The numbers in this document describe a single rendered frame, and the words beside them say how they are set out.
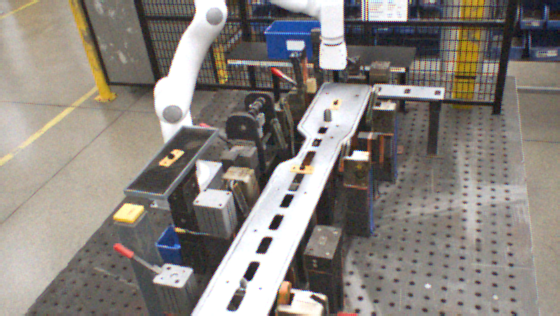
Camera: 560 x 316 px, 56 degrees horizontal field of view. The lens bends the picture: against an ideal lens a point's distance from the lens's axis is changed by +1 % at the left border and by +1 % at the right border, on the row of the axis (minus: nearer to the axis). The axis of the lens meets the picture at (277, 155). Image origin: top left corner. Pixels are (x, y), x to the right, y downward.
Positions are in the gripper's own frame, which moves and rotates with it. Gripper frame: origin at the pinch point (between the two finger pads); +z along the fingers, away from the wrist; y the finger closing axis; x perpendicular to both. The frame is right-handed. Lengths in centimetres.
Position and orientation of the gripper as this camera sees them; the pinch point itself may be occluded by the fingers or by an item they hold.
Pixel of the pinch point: (334, 78)
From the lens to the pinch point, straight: 209.8
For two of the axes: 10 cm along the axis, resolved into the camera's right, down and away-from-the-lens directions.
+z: 1.0, 8.3, 5.6
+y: 9.4, 1.1, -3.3
